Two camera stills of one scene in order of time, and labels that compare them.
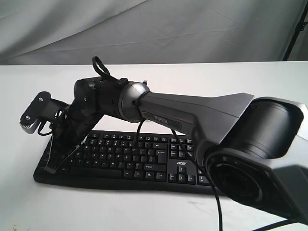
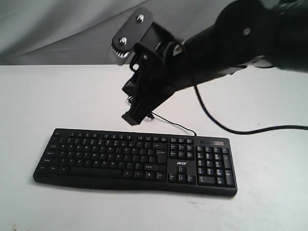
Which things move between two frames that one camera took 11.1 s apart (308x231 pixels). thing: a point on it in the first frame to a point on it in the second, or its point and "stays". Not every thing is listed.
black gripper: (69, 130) to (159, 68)
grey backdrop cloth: (42, 32) stays
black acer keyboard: (134, 162) stays
